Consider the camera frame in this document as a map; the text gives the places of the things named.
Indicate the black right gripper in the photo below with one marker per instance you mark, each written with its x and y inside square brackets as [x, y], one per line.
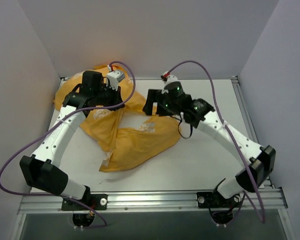
[153, 100]

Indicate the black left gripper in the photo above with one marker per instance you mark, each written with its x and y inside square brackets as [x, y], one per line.
[112, 97]

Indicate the white pillow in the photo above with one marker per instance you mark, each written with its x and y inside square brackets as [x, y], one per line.
[132, 120]

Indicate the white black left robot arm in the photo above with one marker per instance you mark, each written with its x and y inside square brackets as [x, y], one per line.
[41, 169]

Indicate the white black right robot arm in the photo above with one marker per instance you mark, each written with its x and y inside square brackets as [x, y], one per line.
[258, 161]

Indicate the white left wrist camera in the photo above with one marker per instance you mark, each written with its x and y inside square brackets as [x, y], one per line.
[114, 78]

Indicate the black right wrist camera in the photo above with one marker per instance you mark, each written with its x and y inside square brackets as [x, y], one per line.
[173, 89]

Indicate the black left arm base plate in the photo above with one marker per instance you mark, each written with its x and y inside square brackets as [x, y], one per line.
[96, 201]

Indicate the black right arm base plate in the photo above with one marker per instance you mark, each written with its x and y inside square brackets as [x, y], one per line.
[213, 200]

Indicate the aluminium right frame rail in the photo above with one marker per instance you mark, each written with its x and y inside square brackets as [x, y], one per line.
[251, 132]

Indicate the aluminium frame rail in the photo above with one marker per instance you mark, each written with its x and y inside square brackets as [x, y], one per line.
[251, 132]
[147, 201]

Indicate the aluminium front frame rail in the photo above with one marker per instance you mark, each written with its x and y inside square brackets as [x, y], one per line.
[147, 201]

